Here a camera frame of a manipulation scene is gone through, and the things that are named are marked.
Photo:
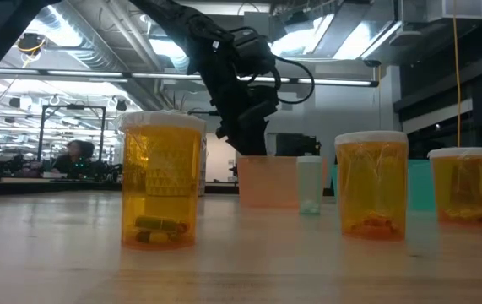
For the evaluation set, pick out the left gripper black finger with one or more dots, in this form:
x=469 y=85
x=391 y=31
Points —
x=233 y=135
x=254 y=137

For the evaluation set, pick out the small clear green pill bottle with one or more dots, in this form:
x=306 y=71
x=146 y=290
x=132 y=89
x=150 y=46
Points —
x=309 y=186

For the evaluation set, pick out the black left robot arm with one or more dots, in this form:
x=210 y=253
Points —
x=190 y=34

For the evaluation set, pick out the translucent orange plastic bin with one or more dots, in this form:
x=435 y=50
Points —
x=266 y=181

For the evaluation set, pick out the translucent teal plastic bin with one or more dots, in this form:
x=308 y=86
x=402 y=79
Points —
x=420 y=186

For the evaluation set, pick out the white door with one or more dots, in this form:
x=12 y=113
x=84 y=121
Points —
x=220 y=158

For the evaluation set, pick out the black box-shaped screen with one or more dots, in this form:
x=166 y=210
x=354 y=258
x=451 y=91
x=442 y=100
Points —
x=295 y=145

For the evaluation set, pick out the white grey triangle-pattern planter pot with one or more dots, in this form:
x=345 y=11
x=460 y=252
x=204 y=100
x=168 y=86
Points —
x=204 y=169

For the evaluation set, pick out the green succulent plant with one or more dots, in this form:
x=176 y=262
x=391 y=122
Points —
x=178 y=103

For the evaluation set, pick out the long ceiling light strip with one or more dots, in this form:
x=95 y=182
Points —
x=84 y=73

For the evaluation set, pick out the person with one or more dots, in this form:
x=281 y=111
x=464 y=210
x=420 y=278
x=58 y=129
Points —
x=74 y=160

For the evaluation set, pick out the white ceiling unit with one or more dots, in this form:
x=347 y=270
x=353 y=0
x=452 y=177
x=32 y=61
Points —
x=456 y=9

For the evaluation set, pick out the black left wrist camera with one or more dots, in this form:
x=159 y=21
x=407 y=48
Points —
x=252 y=52

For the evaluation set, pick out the tall black metal frame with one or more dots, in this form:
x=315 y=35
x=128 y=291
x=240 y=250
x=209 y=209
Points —
x=41 y=131

